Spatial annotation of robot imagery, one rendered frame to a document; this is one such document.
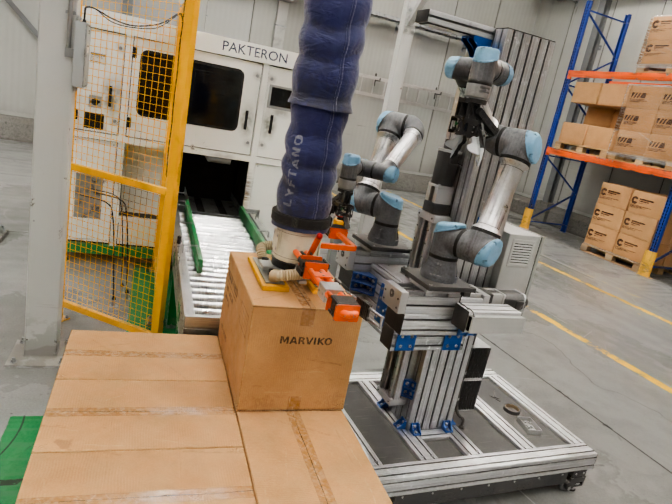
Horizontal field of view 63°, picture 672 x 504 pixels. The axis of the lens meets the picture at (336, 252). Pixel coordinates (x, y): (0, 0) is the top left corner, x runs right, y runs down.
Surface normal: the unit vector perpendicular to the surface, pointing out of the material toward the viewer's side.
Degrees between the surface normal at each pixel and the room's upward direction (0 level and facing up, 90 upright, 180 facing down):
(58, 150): 89
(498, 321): 90
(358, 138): 90
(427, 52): 90
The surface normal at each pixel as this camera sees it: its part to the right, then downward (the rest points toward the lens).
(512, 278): 0.38, 0.31
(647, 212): -0.91, -0.01
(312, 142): 0.04, 0.05
